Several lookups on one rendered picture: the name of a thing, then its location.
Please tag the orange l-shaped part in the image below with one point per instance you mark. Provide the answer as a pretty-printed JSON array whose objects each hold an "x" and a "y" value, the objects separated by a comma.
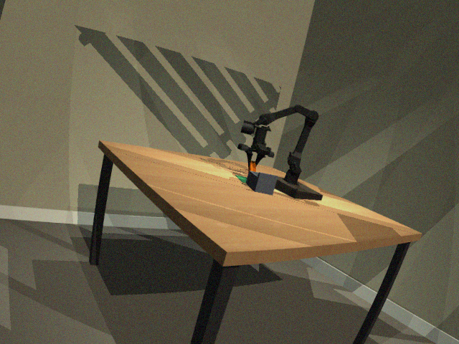
[{"x": 252, "y": 166}]

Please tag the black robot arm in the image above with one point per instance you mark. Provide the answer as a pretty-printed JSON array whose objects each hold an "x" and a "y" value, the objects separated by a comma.
[{"x": 294, "y": 159}]

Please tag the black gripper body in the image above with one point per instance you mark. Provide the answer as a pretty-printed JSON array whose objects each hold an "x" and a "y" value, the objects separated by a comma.
[{"x": 251, "y": 149}]

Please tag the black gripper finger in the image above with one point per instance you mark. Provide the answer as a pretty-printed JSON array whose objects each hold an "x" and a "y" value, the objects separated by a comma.
[
  {"x": 259, "y": 158},
  {"x": 249, "y": 157}
]

